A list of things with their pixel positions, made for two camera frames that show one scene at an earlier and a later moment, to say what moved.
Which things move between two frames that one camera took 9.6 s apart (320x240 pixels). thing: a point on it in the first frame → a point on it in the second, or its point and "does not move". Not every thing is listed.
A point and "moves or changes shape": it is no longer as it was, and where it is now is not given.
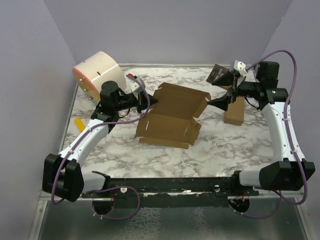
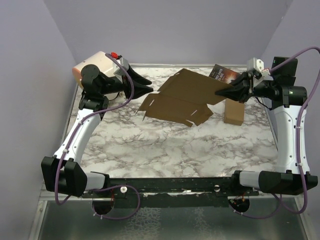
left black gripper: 142,102 → 140,90
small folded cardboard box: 235,114 does not move
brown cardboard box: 172,121 moves or changes shape
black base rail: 172,192 does not move
